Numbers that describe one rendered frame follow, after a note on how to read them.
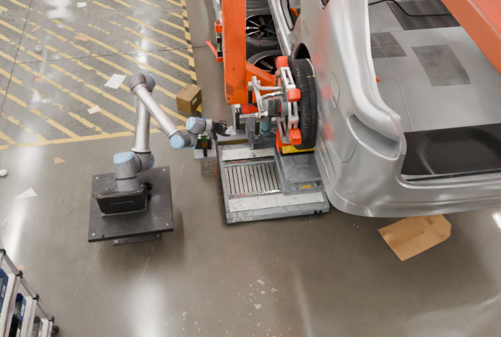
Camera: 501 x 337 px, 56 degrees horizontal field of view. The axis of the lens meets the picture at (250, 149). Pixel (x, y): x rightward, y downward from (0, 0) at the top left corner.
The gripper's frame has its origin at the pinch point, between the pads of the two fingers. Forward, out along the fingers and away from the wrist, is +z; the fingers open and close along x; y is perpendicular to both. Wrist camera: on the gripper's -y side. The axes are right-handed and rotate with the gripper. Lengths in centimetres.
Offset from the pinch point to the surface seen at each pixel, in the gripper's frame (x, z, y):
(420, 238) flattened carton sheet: -78, 149, -5
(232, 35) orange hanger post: 49, -13, 51
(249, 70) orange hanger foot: 51, 14, 24
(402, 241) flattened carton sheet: -78, 135, -11
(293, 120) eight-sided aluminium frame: -23, 22, 41
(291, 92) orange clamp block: -16, 13, 57
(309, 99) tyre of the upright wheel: -19, 26, 57
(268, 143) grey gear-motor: 39, 61, -38
